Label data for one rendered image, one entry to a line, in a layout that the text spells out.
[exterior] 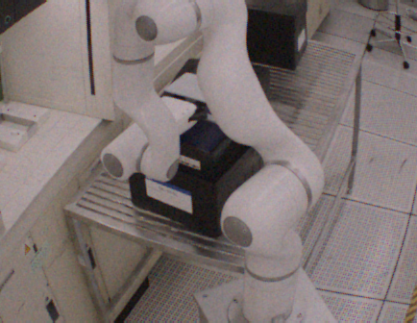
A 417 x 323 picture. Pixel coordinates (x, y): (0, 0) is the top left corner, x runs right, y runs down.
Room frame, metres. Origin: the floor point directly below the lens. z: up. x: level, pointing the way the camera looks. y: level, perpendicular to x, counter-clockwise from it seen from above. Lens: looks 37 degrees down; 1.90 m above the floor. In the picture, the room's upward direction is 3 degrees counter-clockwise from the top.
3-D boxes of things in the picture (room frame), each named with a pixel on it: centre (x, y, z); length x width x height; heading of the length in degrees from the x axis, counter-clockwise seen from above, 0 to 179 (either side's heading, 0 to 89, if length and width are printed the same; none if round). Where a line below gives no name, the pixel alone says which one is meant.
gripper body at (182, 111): (1.29, 0.09, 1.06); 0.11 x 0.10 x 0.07; 146
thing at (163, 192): (1.38, 0.03, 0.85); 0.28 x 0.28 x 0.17; 56
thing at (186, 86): (1.38, 0.03, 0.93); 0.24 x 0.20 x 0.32; 56
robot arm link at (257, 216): (0.89, -0.10, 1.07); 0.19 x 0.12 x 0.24; 138
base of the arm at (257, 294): (0.91, -0.12, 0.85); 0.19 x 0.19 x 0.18
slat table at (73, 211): (1.78, -0.13, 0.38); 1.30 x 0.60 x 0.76; 154
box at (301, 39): (2.22, -0.26, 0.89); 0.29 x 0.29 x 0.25; 68
